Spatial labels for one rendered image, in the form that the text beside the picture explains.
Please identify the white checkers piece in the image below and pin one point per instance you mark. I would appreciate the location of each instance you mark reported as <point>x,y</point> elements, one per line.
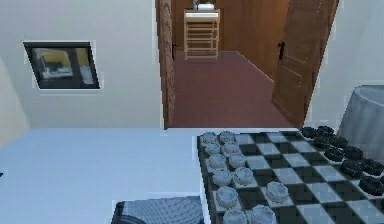
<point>227,196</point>
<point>277,191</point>
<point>243,175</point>
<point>237,160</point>
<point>263,215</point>
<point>217,161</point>
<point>209,137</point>
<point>226,136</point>
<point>235,216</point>
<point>231,147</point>
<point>222,177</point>
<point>212,148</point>

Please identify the brown wooden room door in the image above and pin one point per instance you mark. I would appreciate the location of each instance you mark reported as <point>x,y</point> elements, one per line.
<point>166,66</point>
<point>300,63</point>

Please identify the pale wooden shelf unit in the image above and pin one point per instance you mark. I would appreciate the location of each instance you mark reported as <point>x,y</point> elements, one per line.
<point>202,33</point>

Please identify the dark grey textured object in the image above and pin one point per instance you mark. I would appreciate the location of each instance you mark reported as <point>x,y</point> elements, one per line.
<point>163,211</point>

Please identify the white flat box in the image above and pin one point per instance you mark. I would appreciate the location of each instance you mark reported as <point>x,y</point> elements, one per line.
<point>205,6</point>

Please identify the small grey object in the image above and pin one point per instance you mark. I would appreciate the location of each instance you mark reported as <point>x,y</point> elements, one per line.
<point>194,4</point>

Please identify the black checkers piece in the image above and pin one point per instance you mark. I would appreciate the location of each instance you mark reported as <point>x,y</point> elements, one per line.
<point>372,166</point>
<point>309,132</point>
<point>338,141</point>
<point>351,168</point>
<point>321,142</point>
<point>353,152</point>
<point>325,130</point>
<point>334,153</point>
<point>370,185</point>

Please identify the black and white checkerboard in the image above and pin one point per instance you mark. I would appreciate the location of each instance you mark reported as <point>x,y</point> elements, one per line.
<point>300,180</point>

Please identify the grey round container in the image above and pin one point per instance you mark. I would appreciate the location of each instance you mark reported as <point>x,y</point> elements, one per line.
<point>365,120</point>

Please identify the black framed wall picture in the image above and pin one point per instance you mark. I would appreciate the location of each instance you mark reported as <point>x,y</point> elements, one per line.
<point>61,65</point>

